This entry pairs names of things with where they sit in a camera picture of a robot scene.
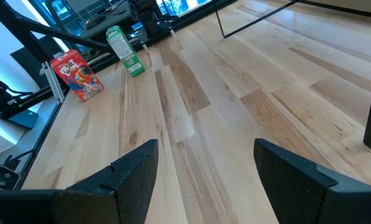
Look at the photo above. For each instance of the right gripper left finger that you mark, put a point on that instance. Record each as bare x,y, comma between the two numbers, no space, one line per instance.
129,189

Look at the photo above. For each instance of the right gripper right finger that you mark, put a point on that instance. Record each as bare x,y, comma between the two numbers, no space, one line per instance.
297,193

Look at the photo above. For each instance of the red Froot Loops cereal box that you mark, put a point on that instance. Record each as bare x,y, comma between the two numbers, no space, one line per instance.
76,74

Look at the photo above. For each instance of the green Apple Jacks cereal box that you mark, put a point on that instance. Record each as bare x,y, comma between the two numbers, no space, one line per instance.
124,49

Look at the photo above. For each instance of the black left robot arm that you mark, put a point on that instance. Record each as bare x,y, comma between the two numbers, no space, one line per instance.
149,18

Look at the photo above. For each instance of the grey workstation desk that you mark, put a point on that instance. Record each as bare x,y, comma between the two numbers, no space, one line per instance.
110,21

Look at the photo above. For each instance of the black computer mouse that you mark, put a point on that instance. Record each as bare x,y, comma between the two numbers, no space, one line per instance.
96,21

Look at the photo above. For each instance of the small grey camera device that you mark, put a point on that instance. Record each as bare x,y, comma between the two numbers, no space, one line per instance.
3,178

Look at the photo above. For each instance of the silver aluminium bracket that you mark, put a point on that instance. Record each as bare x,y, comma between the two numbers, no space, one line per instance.
53,82

